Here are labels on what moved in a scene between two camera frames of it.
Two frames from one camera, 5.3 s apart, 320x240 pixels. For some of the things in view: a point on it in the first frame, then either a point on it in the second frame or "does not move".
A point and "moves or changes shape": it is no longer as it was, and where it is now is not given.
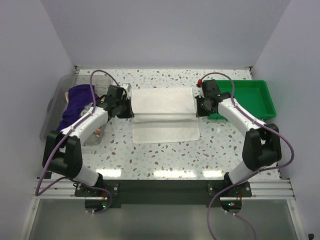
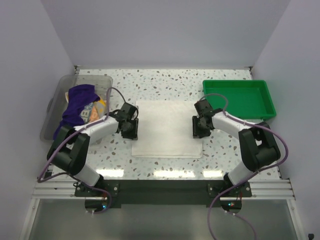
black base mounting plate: x=164 y=193 does not move
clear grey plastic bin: x=56 y=101 does not move
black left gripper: x=128 y=114 → x=133 y=134
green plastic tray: x=255 y=94 does not move
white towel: x=164 y=115 moves or changes shape
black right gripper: x=201 y=113 → x=197 y=132
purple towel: x=79 y=96 does not move
